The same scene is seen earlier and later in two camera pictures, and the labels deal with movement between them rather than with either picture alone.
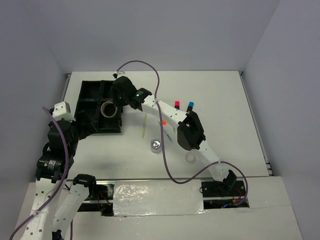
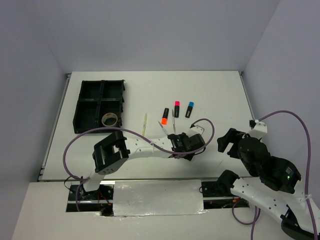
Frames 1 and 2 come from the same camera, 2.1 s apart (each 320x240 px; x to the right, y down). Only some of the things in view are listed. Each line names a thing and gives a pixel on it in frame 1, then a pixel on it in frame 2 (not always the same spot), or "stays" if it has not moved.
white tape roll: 102,109 -> 109,119
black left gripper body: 81,131 -> 189,156
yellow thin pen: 144,127 stays
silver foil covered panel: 144,198 stays
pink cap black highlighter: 177,104 stays
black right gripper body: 120,100 -> 250,168
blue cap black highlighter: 190,106 stays
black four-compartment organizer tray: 92,94 stays
